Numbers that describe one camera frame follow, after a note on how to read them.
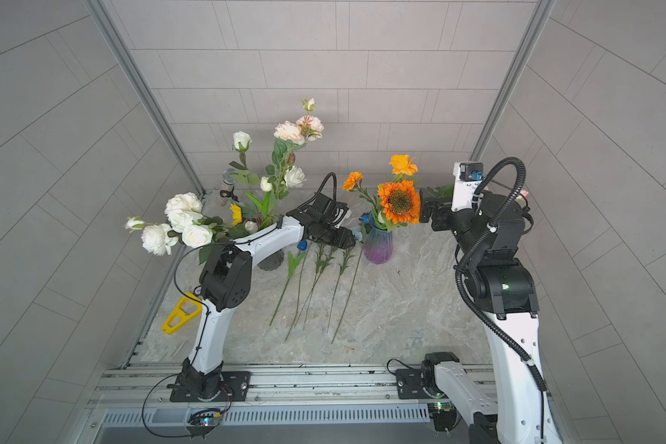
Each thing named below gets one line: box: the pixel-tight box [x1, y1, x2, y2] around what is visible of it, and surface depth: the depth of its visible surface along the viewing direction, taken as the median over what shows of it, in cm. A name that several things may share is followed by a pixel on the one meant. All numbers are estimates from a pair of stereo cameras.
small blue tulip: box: [269, 239, 309, 327], surface depth 95 cm
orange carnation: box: [342, 171, 364, 192], surface depth 82 cm
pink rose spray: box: [265, 98, 325, 185], surface depth 72 cm
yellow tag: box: [160, 292, 203, 336], surface depth 83 cm
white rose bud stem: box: [229, 130, 260, 186], surface depth 80 cm
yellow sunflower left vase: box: [229, 203, 243, 227], surface depth 80 cm
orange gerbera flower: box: [377, 179, 420, 225], surface depth 62 cm
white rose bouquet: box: [123, 192, 238, 265], surface depth 56 cm
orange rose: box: [388, 154, 419, 176], surface depth 79 cm
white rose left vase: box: [283, 165, 308, 189], surface depth 75 cm
